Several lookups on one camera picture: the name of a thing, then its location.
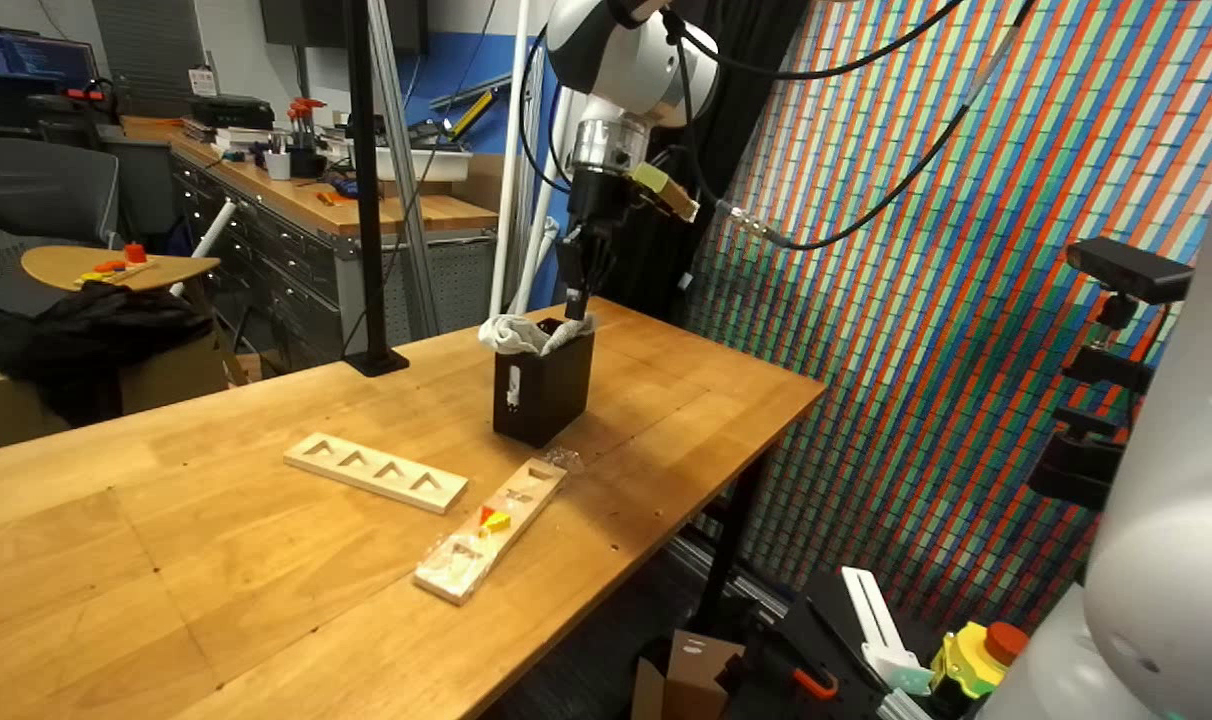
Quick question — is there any wooden workbench with drawers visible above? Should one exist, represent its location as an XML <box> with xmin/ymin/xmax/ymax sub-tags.
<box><xmin>125</xmin><ymin>118</ymin><xmax>495</xmax><ymax>372</ymax></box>

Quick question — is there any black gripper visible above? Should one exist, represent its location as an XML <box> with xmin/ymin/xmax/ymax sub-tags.
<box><xmin>562</xmin><ymin>171</ymin><xmax>653</xmax><ymax>295</ymax></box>

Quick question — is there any red yellow triangle piece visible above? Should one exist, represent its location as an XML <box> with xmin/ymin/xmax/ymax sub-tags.
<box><xmin>479</xmin><ymin>503</ymin><xmax>511</xmax><ymax>536</ymax></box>

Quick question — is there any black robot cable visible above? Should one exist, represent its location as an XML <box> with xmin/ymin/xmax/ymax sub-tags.
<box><xmin>655</xmin><ymin>0</ymin><xmax>1040</xmax><ymax>258</ymax></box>

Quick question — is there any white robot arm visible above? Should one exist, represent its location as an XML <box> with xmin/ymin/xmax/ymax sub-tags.
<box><xmin>546</xmin><ymin>0</ymin><xmax>720</xmax><ymax>313</ymax></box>

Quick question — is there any short wooden puzzle board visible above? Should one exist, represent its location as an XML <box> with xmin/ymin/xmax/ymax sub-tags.
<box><xmin>286</xmin><ymin>432</ymin><xmax>467</xmax><ymax>516</ymax></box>

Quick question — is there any long wooden puzzle board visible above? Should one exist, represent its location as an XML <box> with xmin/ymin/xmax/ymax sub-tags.
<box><xmin>414</xmin><ymin>462</ymin><xmax>568</xmax><ymax>603</ymax></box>

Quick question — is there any cardboard box on floor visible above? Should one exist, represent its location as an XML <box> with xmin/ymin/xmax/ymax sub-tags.
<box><xmin>629</xmin><ymin>629</ymin><xmax>745</xmax><ymax>720</ymax></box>

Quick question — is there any black bag on box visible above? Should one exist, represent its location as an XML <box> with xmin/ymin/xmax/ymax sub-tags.
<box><xmin>0</xmin><ymin>281</ymin><xmax>212</xmax><ymax>428</ymax></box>

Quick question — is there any black office chair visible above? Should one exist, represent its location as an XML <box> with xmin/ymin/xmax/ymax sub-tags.
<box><xmin>0</xmin><ymin>136</ymin><xmax>119</xmax><ymax>248</ymax></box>

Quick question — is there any black camera on mount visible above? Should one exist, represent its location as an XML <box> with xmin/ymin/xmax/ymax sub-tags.
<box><xmin>1030</xmin><ymin>235</ymin><xmax>1194</xmax><ymax>511</ymax></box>

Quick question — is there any computer monitor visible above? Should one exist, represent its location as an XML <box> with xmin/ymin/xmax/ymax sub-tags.
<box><xmin>0</xmin><ymin>29</ymin><xmax>96</xmax><ymax>83</ymax></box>

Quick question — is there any black camera pole stand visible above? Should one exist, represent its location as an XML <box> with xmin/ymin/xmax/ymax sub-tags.
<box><xmin>348</xmin><ymin>0</ymin><xmax>405</xmax><ymax>377</ymax></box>

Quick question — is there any yellow red emergency stop button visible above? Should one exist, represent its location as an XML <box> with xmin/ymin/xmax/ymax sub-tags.
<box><xmin>931</xmin><ymin>620</ymin><xmax>1030</xmax><ymax>708</ymax></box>

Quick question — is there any round wooden stool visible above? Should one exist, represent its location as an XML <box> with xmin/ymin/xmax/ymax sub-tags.
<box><xmin>21</xmin><ymin>244</ymin><xmax>215</xmax><ymax>292</ymax></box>

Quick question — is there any black perforated holder box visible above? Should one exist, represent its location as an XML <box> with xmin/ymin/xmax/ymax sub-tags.
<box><xmin>494</xmin><ymin>335</ymin><xmax>596</xmax><ymax>448</ymax></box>

